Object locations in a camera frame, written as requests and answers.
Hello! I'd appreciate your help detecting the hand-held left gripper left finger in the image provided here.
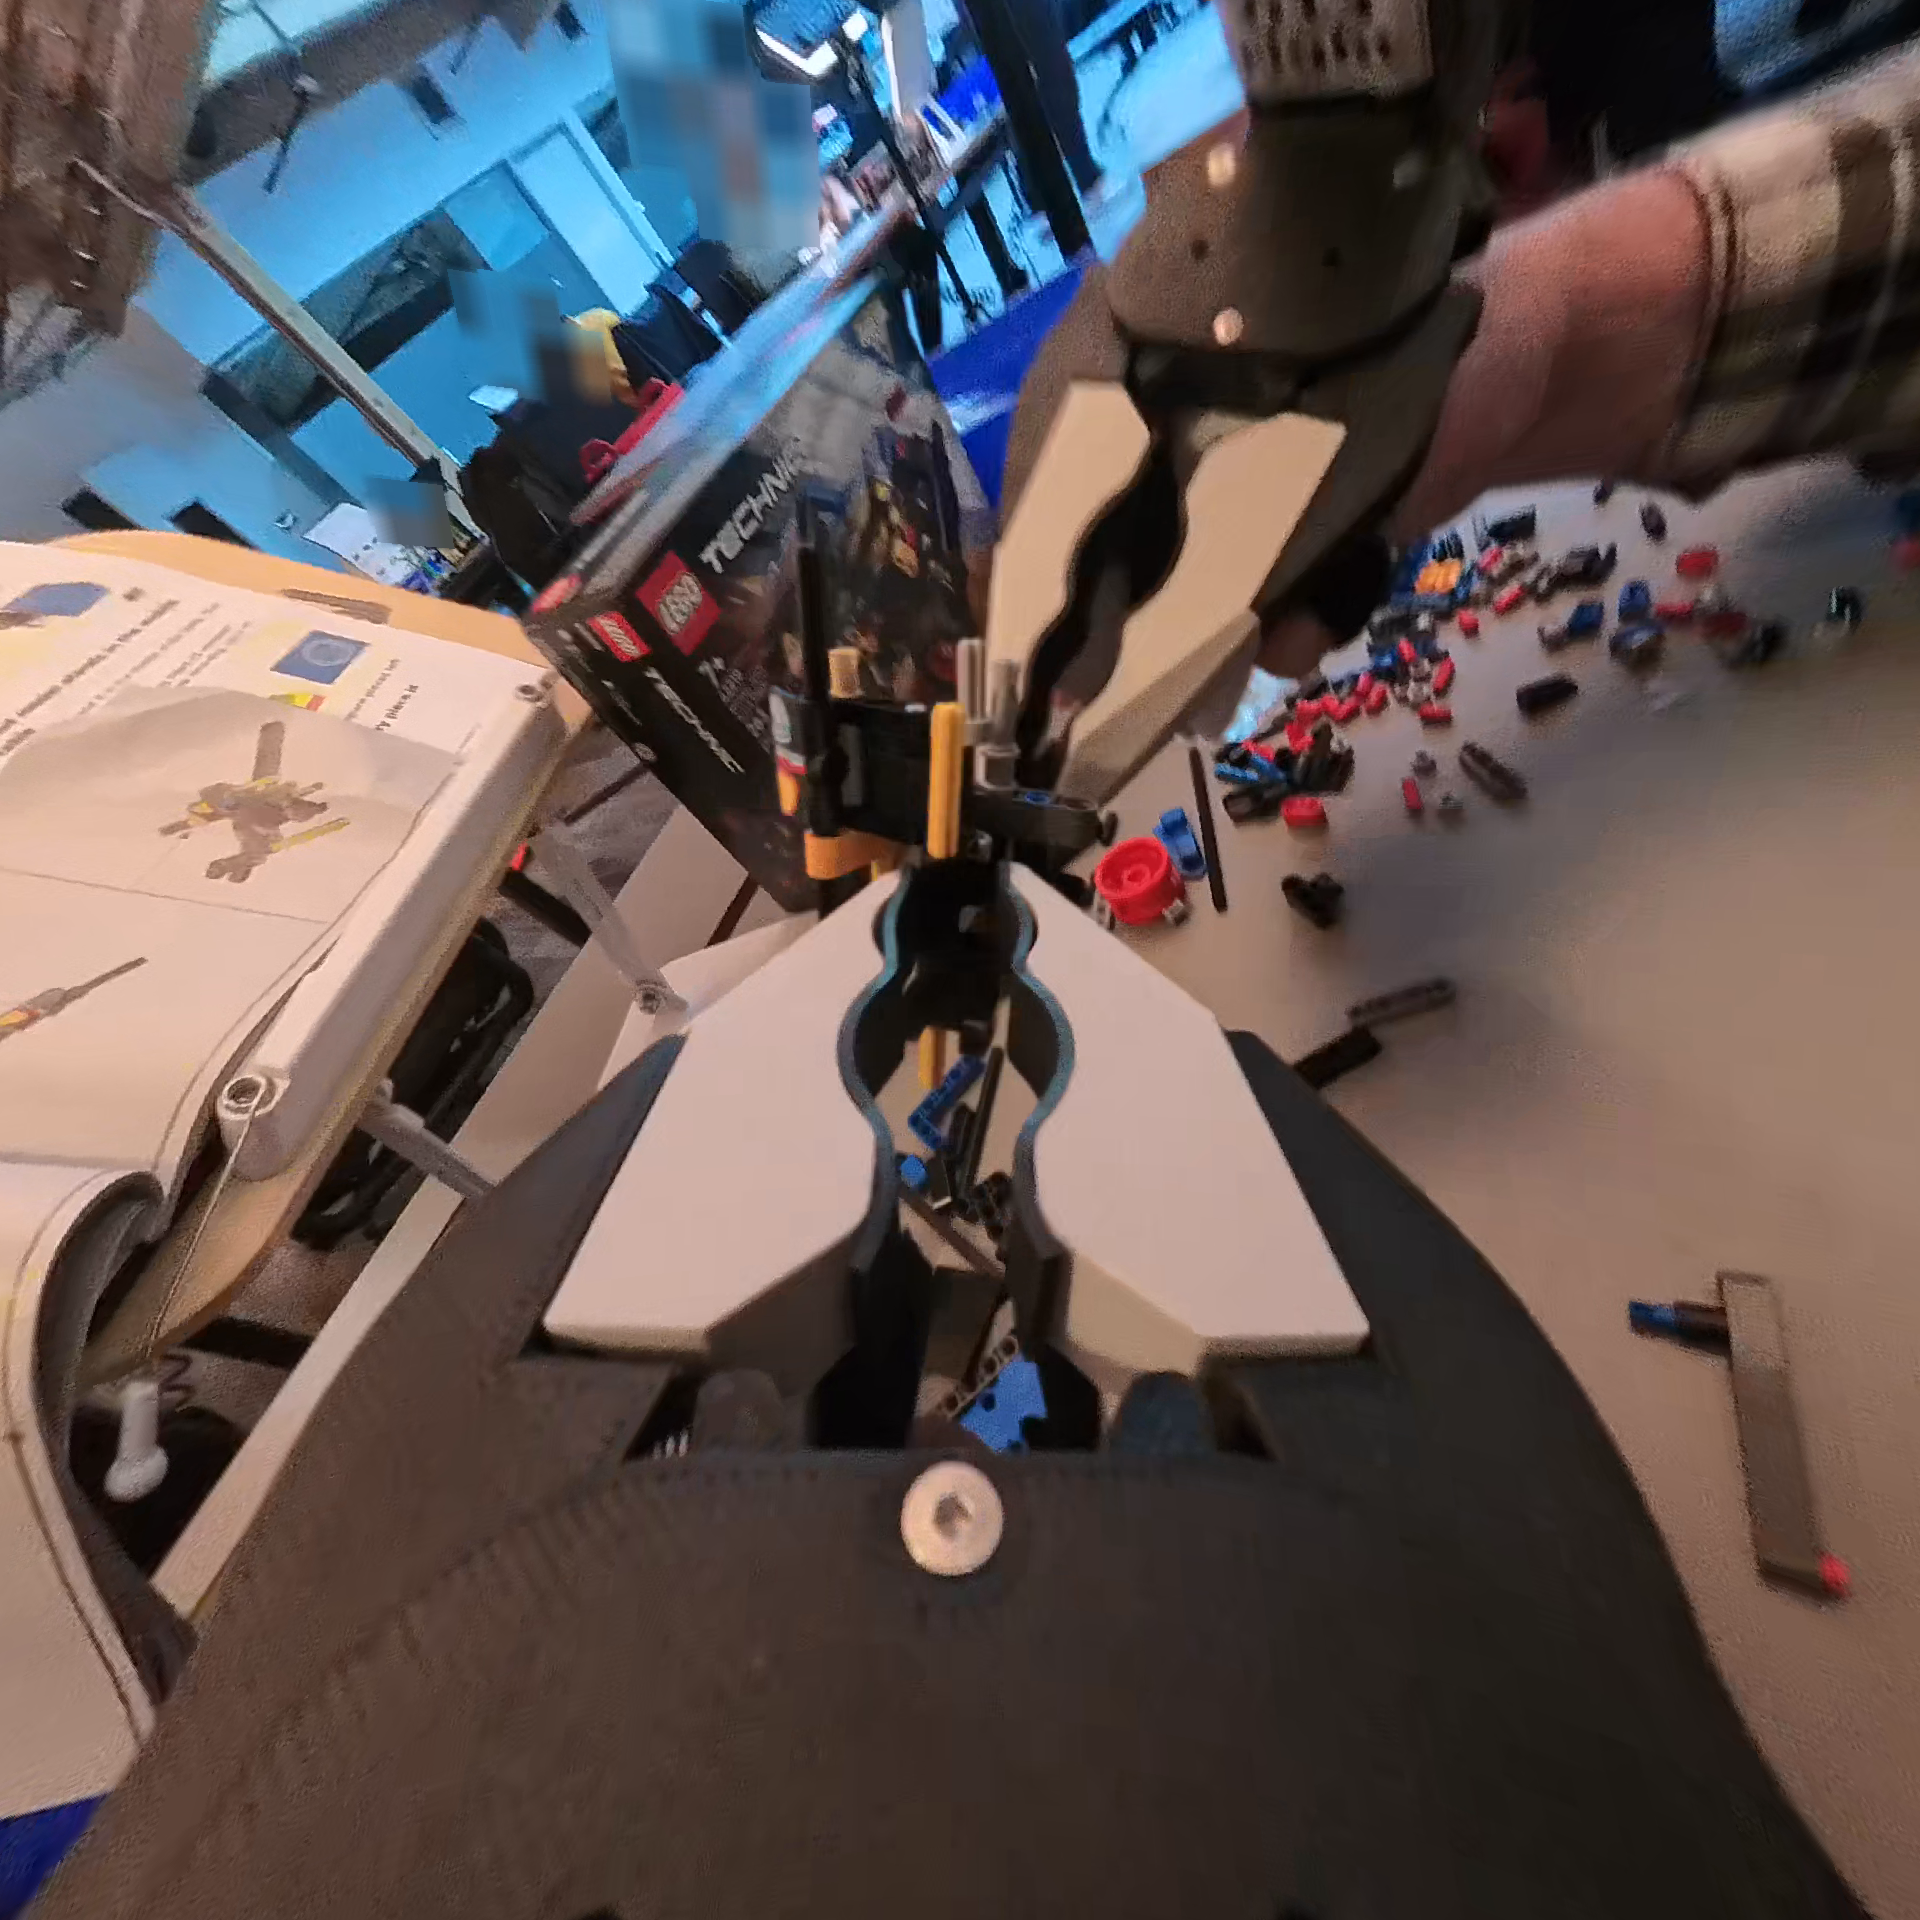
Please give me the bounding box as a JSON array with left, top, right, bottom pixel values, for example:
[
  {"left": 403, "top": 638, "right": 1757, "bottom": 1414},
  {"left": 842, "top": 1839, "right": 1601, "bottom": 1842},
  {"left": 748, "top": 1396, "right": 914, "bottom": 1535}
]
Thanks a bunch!
[{"left": 539, "top": 871, "right": 924, "bottom": 1448}]

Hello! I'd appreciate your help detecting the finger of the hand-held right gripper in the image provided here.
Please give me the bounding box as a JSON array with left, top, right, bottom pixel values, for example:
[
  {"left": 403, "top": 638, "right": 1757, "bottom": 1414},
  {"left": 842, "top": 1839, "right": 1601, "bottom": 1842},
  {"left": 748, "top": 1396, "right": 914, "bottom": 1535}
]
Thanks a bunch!
[
  {"left": 988, "top": 376, "right": 1154, "bottom": 759},
  {"left": 1046, "top": 408, "right": 1354, "bottom": 808}
]

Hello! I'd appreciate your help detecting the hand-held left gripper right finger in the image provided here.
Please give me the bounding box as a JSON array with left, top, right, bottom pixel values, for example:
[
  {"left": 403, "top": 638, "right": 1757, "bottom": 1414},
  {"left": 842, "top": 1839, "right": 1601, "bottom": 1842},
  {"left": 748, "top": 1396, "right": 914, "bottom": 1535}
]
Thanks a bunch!
[{"left": 1009, "top": 865, "right": 1374, "bottom": 1448}]

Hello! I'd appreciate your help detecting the toy brick assembly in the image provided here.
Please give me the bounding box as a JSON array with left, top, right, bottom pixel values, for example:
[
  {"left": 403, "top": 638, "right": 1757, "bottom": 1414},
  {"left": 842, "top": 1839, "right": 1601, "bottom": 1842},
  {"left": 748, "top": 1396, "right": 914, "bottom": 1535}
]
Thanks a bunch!
[{"left": 773, "top": 496, "right": 1121, "bottom": 1080}]

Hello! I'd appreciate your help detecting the instruction booklet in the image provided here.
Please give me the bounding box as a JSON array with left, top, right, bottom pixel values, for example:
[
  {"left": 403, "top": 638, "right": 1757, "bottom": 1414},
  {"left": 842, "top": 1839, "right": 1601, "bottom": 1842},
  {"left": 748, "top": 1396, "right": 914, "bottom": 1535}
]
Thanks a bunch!
[{"left": 0, "top": 540, "right": 558, "bottom": 1816}]

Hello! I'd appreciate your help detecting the person's right forearm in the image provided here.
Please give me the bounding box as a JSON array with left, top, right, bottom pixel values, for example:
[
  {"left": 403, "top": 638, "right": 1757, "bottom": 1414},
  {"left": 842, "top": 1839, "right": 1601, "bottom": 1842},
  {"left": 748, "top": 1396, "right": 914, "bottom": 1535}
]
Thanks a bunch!
[{"left": 1650, "top": 46, "right": 1920, "bottom": 496}]

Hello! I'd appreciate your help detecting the grey desk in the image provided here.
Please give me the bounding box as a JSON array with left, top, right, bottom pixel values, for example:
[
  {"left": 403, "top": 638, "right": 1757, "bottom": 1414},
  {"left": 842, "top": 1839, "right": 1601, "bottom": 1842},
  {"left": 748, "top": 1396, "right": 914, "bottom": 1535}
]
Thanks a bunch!
[{"left": 150, "top": 463, "right": 1920, "bottom": 1920}]

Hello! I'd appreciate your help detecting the person's right hand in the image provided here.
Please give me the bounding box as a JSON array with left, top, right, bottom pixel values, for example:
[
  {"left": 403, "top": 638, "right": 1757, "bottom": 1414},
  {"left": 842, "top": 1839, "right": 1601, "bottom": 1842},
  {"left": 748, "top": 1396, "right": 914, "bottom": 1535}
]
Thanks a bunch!
[{"left": 1259, "top": 165, "right": 1715, "bottom": 677}]

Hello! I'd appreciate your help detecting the pile of small toy pieces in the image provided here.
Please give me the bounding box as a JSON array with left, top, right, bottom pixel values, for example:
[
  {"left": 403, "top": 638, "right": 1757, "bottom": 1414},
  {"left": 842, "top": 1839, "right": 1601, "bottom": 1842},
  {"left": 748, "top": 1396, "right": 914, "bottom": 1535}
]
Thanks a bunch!
[{"left": 1217, "top": 480, "right": 1876, "bottom": 840}]

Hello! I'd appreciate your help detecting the black pole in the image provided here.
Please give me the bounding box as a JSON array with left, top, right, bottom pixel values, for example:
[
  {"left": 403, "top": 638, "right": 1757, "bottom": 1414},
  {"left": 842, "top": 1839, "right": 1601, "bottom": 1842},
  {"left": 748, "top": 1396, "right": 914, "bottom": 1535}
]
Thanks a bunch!
[{"left": 961, "top": 0, "right": 1104, "bottom": 265}]

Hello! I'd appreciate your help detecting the red toy wheel hub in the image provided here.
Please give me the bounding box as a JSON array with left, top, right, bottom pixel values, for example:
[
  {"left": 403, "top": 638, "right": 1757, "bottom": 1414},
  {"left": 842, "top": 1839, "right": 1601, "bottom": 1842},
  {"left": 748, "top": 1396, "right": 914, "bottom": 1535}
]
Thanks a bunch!
[{"left": 1093, "top": 833, "right": 1192, "bottom": 928}]

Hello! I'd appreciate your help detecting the black building toy box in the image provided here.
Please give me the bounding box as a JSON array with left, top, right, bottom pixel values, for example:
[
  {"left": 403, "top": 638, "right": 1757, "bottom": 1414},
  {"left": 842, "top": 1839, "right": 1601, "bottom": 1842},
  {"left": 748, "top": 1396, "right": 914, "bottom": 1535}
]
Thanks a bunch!
[{"left": 526, "top": 269, "right": 1000, "bottom": 916}]

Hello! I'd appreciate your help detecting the grey flat toy beam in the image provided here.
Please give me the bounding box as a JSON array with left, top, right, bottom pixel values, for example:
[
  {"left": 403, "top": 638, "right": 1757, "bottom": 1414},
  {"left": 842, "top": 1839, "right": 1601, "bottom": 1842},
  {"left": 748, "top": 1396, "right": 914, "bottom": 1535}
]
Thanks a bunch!
[{"left": 1715, "top": 1270, "right": 1849, "bottom": 1599}]

